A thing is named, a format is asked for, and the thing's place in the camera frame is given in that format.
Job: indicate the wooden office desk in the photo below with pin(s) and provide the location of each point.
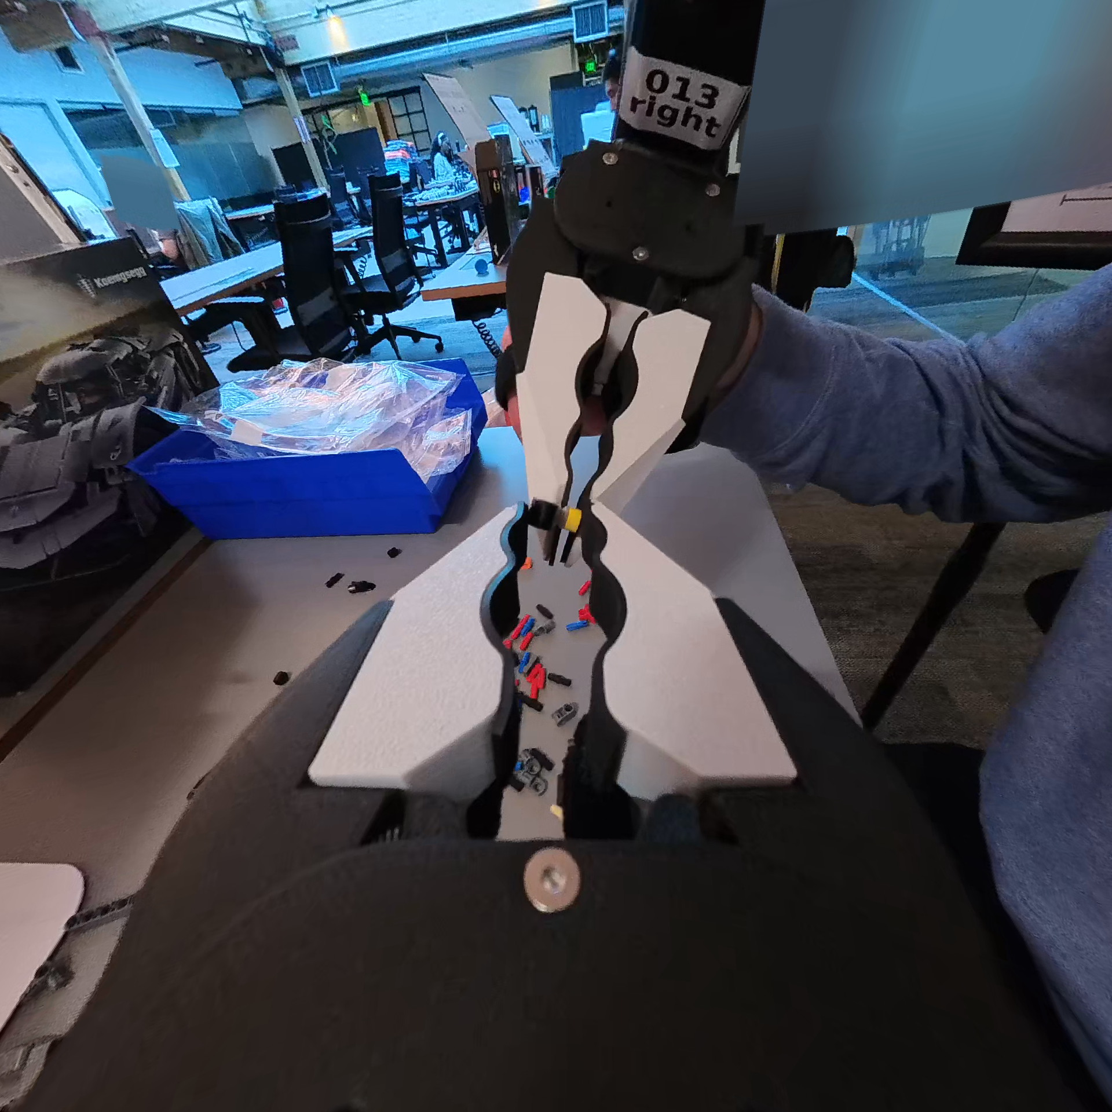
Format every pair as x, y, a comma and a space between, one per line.
469, 278

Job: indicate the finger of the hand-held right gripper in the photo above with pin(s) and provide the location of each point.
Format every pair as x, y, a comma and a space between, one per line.
665, 373
552, 373

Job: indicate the black computer case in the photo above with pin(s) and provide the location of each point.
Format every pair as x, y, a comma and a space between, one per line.
497, 200

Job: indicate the white monitor stand base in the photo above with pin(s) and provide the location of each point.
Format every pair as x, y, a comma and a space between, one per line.
31, 920

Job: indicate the person's right forearm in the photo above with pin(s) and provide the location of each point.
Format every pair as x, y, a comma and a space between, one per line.
913, 407

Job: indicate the yellow and black lego piece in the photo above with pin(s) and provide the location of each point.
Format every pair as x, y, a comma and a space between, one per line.
571, 519

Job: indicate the pile of small lego pieces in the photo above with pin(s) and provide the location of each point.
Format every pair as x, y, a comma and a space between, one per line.
530, 672

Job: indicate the thin black lego beam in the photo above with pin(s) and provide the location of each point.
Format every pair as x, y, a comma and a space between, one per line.
100, 913

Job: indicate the blue plastic bin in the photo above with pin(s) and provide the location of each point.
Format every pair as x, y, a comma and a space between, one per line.
286, 499

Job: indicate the black framed board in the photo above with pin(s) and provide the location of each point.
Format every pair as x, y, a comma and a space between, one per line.
1025, 238

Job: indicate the black lego set box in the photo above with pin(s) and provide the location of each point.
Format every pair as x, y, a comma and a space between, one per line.
79, 417

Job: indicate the black table leg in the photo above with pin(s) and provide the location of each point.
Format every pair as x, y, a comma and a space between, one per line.
934, 625

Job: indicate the white office desk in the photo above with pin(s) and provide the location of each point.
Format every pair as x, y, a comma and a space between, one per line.
235, 274

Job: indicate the person's right hand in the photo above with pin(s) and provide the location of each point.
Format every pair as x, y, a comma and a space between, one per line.
513, 417

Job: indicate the brown cardboard panel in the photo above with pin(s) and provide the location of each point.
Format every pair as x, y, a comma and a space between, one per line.
456, 108

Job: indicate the black office chair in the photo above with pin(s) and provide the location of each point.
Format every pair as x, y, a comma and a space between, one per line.
309, 261
395, 234

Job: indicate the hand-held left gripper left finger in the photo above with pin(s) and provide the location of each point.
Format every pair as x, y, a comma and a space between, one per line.
417, 678

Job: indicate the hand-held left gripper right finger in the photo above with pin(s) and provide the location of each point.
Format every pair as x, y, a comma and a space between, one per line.
686, 685

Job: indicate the pile of clear plastic bags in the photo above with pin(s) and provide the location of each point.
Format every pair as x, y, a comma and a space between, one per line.
330, 407

